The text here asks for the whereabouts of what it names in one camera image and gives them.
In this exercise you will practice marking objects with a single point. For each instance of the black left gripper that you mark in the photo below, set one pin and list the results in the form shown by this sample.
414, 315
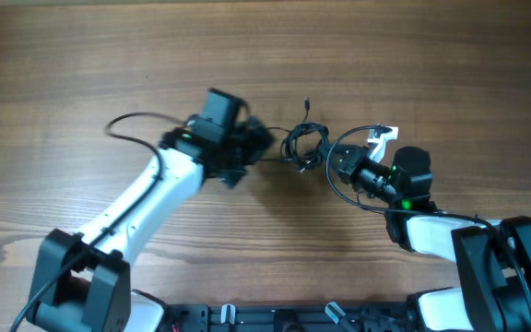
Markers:
253, 146

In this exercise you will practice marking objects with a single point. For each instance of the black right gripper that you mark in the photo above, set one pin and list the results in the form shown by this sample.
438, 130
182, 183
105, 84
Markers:
348, 169

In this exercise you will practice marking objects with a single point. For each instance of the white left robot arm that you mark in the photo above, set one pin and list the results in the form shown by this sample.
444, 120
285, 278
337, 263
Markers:
82, 280

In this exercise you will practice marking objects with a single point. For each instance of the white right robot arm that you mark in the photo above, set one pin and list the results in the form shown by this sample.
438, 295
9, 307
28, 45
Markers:
493, 257

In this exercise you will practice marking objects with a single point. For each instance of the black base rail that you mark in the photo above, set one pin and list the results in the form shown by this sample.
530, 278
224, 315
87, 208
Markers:
367, 317

